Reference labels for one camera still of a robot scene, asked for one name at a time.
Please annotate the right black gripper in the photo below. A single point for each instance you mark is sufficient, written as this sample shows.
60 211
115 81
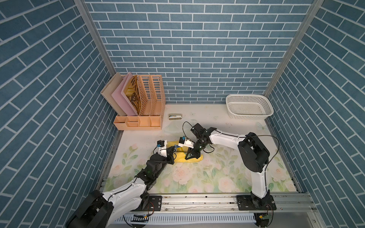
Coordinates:
193 154

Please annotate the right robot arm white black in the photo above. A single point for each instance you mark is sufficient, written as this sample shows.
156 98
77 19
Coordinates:
254 154

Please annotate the white plastic mesh basket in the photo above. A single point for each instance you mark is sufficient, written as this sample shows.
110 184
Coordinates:
248 107

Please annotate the pink folder board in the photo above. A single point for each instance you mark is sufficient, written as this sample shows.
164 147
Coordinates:
121 98

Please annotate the peach desk file organizer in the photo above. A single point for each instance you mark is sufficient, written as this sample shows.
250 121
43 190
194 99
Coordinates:
153 104

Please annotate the floral table mat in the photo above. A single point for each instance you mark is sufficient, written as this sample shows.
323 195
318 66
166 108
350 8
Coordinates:
221 170

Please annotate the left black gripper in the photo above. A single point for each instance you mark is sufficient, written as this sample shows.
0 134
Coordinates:
170 156

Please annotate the yellow brown patterned book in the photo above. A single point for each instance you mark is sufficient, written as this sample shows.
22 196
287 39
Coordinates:
131 92

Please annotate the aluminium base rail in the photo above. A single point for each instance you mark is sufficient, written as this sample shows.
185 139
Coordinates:
229 202

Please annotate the grey white stapler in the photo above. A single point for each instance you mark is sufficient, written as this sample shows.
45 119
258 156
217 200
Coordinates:
175 117

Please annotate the green circuit board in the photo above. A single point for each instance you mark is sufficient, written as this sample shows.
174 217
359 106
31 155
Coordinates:
265 216
139 218

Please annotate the left green circuit board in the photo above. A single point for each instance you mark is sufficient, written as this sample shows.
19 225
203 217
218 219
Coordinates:
139 218

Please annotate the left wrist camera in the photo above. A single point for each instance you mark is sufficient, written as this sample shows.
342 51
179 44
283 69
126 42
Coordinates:
162 147

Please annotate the right green circuit board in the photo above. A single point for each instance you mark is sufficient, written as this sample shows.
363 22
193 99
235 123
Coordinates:
265 216

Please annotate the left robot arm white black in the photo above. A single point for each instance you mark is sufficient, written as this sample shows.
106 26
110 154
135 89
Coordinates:
99 209

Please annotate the beige folder board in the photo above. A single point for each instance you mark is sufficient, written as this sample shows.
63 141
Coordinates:
109 88

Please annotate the yellow car print pillowcase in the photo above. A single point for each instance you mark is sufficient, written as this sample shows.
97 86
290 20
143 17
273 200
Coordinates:
180 153

